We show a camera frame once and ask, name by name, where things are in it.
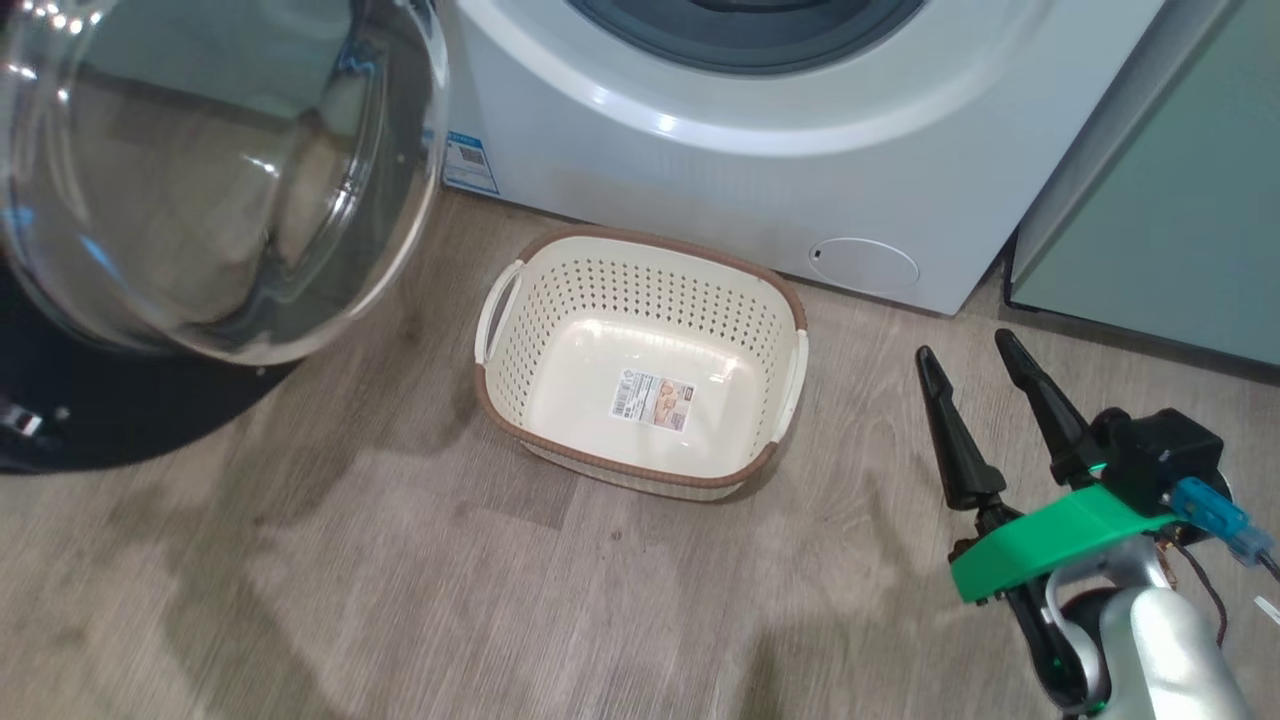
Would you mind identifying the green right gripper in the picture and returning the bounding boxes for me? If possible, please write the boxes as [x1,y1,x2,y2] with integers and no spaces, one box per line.
[914,328,1183,605]

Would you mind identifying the washing machine glass door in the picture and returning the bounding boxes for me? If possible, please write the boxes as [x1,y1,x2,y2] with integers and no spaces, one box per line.
[0,0,452,477]

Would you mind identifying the white front-load washing machine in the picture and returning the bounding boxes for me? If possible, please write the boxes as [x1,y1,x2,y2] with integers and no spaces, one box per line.
[438,0,1169,317]

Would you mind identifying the grey rubber door gasket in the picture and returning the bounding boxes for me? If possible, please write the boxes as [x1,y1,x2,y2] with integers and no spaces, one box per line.
[563,0,931,77]

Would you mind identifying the round white filter cover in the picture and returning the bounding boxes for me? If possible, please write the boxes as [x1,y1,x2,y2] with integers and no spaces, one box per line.
[807,236,920,294]

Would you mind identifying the pale green cabinet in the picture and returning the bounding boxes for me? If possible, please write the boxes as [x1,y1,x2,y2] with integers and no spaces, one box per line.
[1003,0,1280,367]

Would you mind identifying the printed basket label sticker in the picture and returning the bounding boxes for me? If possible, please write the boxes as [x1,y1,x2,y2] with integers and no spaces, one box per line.
[609,369,697,434]

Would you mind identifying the cream basket with brown rim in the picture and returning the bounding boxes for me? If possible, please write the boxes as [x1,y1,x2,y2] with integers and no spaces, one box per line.
[473,224,810,502]

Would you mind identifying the blue energy label sticker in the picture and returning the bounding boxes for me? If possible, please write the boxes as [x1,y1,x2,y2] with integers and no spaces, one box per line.
[442,129,500,197]

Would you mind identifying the blue plug right camera cable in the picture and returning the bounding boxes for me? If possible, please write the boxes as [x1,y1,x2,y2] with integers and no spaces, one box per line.
[1168,476,1280,583]

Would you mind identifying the thin dark right gripper wire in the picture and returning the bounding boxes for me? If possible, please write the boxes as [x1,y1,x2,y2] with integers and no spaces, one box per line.
[1163,538,1230,648]

